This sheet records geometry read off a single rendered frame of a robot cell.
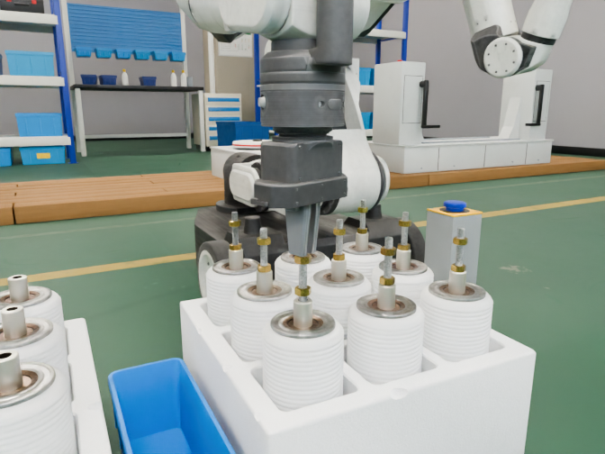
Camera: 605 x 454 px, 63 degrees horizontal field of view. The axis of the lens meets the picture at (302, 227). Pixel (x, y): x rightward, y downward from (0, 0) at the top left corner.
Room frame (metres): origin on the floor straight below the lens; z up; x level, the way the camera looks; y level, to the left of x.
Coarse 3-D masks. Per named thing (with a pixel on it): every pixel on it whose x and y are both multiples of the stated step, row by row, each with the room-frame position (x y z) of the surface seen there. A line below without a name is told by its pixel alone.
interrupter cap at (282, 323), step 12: (288, 312) 0.56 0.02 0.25; (312, 312) 0.56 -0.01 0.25; (324, 312) 0.55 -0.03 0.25; (276, 324) 0.52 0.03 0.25; (288, 324) 0.53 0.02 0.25; (312, 324) 0.53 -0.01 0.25; (324, 324) 0.52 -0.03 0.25; (288, 336) 0.49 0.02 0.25; (300, 336) 0.49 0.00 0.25; (312, 336) 0.49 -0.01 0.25
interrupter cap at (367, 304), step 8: (368, 296) 0.61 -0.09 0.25; (376, 296) 0.61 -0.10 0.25; (400, 296) 0.61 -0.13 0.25; (360, 304) 0.58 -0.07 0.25; (368, 304) 0.58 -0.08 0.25; (376, 304) 0.59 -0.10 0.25; (400, 304) 0.58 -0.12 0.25; (408, 304) 0.58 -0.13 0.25; (368, 312) 0.56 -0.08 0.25; (376, 312) 0.56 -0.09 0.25; (384, 312) 0.56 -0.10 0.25; (392, 312) 0.56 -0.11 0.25; (400, 312) 0.56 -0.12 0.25; (408, 312) 0.55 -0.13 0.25
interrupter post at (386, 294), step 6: (378, 288) 0.58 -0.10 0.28; (384, 288) 0.57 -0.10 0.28; (390, 288) 0.57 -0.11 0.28; (378, 294) 0.58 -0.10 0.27; (384, 294) 0.57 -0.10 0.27; (390, 294) 0.57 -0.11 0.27; (378, 300) 0.58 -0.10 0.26; (384, 300) 0.57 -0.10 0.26; (390, 300) 0.57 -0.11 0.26; (378, 306) 0.58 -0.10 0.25; (384, 306) 0.57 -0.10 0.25; (390, 306) 0.57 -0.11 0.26
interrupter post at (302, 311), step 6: (294, 300) 0.53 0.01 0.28; (294, 306) 0.52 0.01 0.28; (300, 306) 0.52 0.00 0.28; (306, 306) 0.52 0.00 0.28; (294, 312) 0.52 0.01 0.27; (300, 312) 0.52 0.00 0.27; (306, 312) 0.52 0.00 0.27; (294, 318) 0.52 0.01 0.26; (300, 318) 0.52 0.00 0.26; (306, 318) 0.52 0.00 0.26; (294, 324) 0.52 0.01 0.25; (300, 324) 0.52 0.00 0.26; (306, 324) 0.52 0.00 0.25
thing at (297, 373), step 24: (264, 336) 0.51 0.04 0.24; (336, 336) 0.50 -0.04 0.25; (264, 360) 0.51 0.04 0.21; (288, 360) 0.48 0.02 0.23; (312, 360) 0.48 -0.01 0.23; (336, 360) 0.50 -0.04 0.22; (264, 384) 0.52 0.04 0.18; (288, 384) 0.48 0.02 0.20; (312, 384) 0.48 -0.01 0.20; (336, 384) 0.50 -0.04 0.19; (288, 408) 0.49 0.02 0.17
